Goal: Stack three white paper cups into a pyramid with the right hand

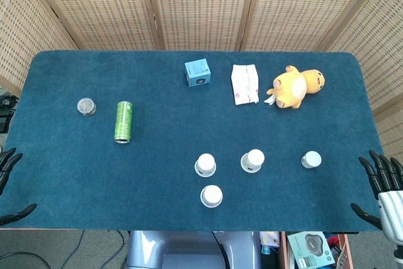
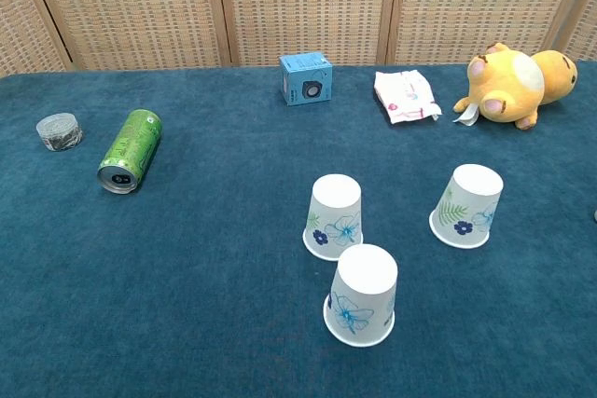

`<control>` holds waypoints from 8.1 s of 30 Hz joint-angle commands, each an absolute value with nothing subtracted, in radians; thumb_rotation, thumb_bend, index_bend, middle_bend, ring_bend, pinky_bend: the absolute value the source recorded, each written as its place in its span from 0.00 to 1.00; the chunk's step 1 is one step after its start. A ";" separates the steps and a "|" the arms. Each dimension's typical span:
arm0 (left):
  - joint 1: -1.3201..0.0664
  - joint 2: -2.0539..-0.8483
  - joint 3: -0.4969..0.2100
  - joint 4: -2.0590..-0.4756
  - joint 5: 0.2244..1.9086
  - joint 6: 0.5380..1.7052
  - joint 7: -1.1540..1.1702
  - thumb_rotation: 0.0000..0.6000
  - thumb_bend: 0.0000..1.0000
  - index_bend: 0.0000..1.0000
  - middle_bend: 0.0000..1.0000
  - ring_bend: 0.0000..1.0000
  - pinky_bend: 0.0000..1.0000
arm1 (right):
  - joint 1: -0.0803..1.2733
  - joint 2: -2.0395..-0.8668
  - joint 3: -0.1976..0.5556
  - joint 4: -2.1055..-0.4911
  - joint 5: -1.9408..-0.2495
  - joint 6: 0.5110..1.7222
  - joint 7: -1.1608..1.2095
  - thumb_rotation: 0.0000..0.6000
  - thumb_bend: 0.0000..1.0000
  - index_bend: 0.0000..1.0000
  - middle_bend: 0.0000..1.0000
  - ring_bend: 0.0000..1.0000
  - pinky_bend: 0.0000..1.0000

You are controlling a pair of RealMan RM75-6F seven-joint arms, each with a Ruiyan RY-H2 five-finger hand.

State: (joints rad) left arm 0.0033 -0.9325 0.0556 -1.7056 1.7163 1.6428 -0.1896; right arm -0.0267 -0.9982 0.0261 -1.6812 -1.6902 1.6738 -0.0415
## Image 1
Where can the white paper cup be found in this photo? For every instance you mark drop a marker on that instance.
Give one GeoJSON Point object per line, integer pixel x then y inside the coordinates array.
{"type": "Point", "coordinates": [311, 159]}
{"type": "Point", "coordinates": [211, 196]}
{"type": "Point", "coordinates": [205, 164]}
{"type": "Point", "coordinates": [252, 160]}

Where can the grey-blue robot torso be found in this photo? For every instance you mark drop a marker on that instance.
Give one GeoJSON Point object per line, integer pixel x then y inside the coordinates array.
{"type": "Point", "coordinates": [189, 250]}

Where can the teal product box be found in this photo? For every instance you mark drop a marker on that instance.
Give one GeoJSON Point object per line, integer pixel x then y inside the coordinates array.
{"type": "Point", "coordinates": [310, 247]}

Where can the woven rattan screen panel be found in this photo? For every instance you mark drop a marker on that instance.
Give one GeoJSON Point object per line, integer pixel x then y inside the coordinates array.
{"type": "Point", "coordinates": [104, 7]}
{"type": "Point", "coordinates": [201, 7]}
{"type": "Point", "coordinates": [299, 7]}
{"type": "Point", "coordinates": [378, 29]}
{"type": "Point", "coordinates": [19, 29]}

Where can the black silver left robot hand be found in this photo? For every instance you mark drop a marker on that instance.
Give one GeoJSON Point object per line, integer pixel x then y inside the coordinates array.
{"type": "Point", "coordinates": [7, 162]}

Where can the red-brown storage box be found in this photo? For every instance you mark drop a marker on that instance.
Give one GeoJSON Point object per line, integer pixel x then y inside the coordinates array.
{"type": "Point", "coordinates": [283, 250]}

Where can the white pink tissue packet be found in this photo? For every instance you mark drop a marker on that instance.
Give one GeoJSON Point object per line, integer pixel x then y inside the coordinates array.
{"type": "Point", "coordinates": [245, 84]}

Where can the black equipment pile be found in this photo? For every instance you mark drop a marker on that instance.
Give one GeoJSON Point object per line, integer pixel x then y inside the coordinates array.
{"type": "Point", "coordinates": [5, 114]}

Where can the colourful snack packet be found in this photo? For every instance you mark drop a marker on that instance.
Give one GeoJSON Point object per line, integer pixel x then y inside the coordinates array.
{"type": "Point", "coordinates": [270, 240]}

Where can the dark blue felt table cover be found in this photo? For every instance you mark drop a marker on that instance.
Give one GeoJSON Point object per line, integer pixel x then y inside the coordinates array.
{"type": "Point", "coordinates": [163, 124]}

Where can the light blue cube box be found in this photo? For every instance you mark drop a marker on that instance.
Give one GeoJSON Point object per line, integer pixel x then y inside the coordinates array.
{"type": "Point", "coordinates": [197, 73]}

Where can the green drink can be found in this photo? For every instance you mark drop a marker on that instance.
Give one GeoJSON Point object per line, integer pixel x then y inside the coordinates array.
{"type": "Point", "coordinates": [123, 121]}

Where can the yellow plush toy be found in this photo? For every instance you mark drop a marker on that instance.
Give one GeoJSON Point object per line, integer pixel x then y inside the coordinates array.
{"type": "Point", "coordinates": [292, 88]}

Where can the small grey round tin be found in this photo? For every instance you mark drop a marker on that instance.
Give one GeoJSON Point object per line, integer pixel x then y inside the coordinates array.
{"type": "Point", "coordinates": [86, 106]}

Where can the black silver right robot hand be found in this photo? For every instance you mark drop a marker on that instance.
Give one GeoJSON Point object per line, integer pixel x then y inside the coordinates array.
{"type": "Point", "coordinates": [390, 209]}

